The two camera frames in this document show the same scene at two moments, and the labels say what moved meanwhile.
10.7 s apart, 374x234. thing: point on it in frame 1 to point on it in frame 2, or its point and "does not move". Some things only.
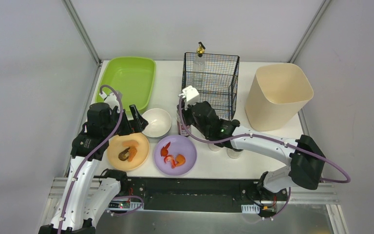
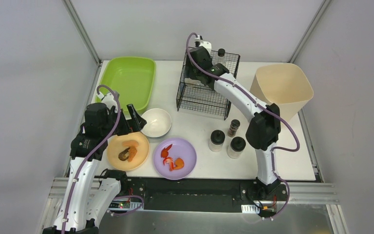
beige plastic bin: (276, 94) does not move
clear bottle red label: (181, 130) to (221, 53)
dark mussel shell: (121, 155) does not move
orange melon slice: (129, 143) does not move
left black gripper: (130, 122) does not move
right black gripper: (185, 114) to (193, 70)
